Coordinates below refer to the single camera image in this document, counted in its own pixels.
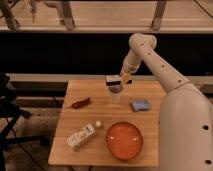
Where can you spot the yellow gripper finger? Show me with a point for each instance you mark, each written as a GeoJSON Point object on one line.
{"type": "Point", "coordinates": [126, 79]}

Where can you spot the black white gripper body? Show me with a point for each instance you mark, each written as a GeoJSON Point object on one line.
{"type": "Point", "coordinates": [112, 80]}

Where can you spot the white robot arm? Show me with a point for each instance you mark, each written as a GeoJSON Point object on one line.
{"type": "Point", "coordinates": [186, 115]}

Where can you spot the translucent plastic cup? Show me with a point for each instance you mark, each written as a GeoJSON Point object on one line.
{"type": "Point", "coordinates": [115, 93]}

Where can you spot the orange ceramic bowl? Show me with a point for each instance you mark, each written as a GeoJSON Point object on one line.
{"type": "Point", "coordinates": [124, 141]}

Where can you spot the red brown chili pepper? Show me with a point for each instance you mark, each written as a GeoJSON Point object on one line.
{"type": "Point", "coordinates": [80, 104]}

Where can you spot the wooden table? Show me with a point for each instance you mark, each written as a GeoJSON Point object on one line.
{"type": "Point", "coordinates": [102, 109]}

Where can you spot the white plastic bottle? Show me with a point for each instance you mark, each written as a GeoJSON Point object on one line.
{"type": "Point", "coordinates": [80, 137]}

